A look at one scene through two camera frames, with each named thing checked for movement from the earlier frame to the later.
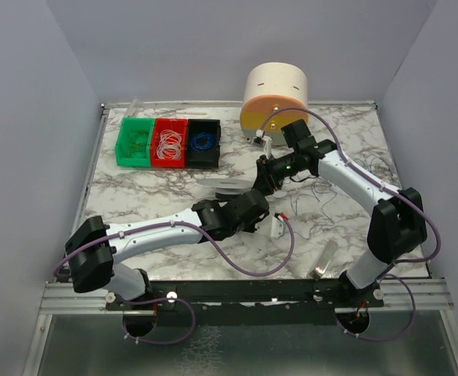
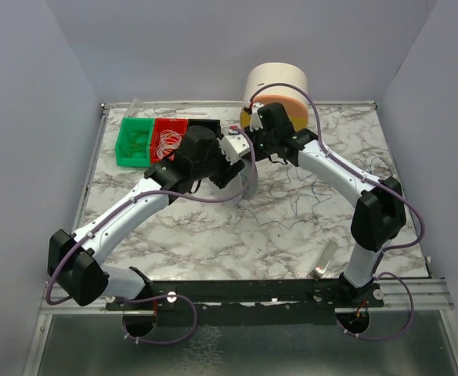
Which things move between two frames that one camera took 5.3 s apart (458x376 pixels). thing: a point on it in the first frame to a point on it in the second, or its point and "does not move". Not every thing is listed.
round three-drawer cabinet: [275, 95] does not move
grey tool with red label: [321, 265] does not move
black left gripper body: [257, 221] to [229, 175]
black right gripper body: [263, 177] to [263, 141]
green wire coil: [138, 145] does not move
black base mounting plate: [245, 297] does not move
